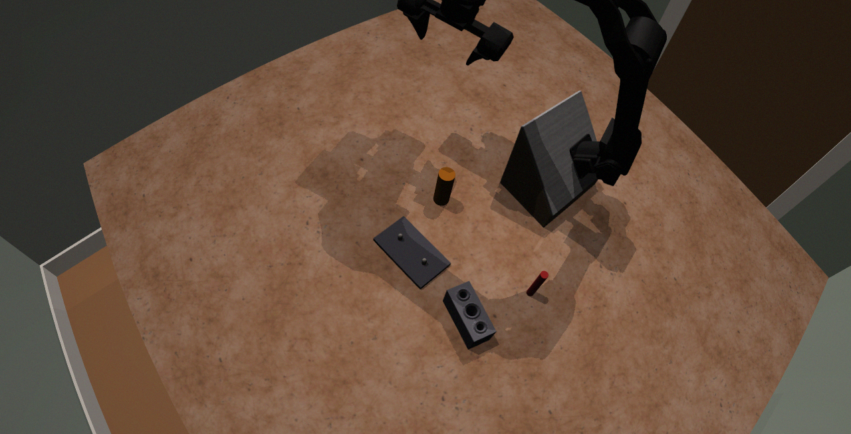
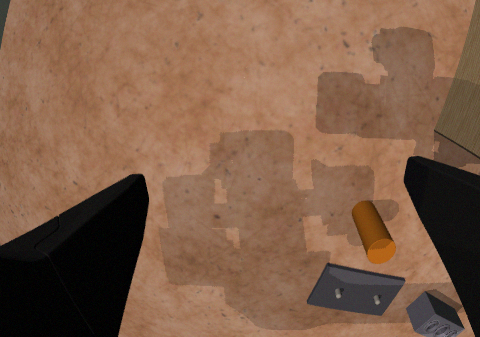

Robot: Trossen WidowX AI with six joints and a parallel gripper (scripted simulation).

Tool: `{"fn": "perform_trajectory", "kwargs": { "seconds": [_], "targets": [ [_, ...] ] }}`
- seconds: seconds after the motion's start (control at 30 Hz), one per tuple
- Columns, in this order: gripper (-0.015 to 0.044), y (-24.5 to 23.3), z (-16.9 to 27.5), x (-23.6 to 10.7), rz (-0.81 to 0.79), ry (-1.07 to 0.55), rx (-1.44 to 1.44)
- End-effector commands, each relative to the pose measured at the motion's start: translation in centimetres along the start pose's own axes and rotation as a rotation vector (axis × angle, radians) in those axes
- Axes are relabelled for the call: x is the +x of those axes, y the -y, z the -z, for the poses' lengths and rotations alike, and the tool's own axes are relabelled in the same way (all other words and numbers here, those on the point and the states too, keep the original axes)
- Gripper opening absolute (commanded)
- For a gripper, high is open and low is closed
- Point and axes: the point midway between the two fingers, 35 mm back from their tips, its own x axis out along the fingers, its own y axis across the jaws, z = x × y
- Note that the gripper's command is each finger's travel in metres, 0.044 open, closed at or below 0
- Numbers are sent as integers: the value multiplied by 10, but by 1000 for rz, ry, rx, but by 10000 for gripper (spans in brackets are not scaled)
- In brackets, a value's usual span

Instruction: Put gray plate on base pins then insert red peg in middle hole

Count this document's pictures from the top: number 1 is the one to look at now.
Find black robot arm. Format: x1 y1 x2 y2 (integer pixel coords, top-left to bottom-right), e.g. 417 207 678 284
570 0 667 186

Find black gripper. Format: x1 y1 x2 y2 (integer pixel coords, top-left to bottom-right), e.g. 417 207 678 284
397 0 514 65

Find dark brown cylinder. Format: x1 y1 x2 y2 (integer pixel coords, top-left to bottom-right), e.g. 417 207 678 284
433 167 455 206

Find red peg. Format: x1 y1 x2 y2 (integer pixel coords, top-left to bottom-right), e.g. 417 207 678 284
527 271 548 296

